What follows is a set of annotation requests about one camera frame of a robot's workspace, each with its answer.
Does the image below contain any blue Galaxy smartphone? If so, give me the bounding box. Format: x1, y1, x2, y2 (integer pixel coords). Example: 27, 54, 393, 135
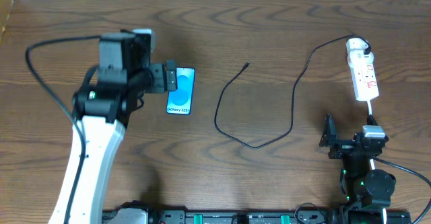
166, 67, 195, 115

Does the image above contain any black USB charging cable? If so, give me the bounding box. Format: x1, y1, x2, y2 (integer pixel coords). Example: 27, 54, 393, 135
214, 34, 372, 150

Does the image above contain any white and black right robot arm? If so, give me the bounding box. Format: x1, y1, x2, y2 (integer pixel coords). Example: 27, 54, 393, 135
319, 114, 396, 223

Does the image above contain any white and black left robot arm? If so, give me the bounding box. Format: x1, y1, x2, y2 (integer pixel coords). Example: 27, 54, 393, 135
49, 29, 178, 223

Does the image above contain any white charger plug adapter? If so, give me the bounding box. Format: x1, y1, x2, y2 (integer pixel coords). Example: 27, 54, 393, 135
346, 37, 374, 68

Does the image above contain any white power strip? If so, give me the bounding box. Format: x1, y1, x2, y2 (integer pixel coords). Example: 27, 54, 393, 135
349, 63, 379, 102

